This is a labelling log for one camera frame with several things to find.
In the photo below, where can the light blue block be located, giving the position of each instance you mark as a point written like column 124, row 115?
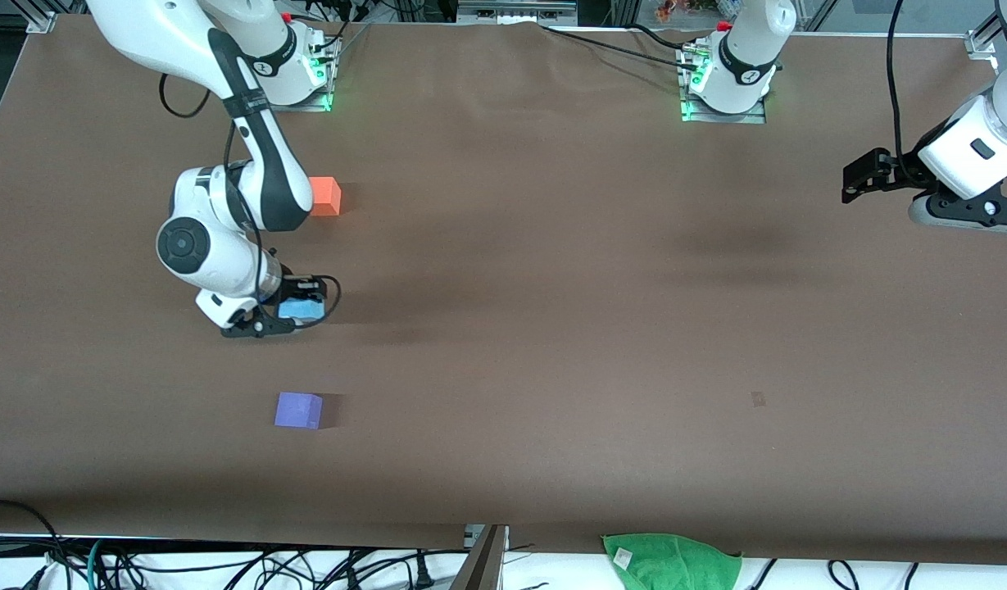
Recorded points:
column 300, row 310

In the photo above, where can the colourful toy pile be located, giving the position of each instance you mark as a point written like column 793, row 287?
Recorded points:
column 687, row 10

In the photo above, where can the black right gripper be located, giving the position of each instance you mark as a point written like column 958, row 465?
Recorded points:
column 293, row 290

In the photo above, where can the green cloth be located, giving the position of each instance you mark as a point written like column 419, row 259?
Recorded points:
column 675, row 565

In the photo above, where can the silver metal box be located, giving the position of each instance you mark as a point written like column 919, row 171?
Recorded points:
column 515, row 10

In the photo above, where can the orange block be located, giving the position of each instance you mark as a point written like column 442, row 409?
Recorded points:
column 327, row 197

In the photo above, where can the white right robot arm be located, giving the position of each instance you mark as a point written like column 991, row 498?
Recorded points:
column 212, row 254

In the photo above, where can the brown table cover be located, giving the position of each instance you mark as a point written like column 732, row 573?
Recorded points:
column 503, row 246

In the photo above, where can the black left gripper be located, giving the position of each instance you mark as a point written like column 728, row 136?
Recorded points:
column 886, row 173

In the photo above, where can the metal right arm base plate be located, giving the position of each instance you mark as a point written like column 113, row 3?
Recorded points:
column 261, row 105

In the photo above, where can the aluminium profile post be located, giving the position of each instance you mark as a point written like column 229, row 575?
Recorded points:
column 483, row 565

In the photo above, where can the aluminium frame corner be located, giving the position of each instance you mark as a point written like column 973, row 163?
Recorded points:
column 982, row 43
column 44, row 16

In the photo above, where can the purple block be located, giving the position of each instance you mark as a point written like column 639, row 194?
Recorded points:
column 298, row 410

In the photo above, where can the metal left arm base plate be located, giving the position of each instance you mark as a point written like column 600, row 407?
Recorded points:
column 753, row 117

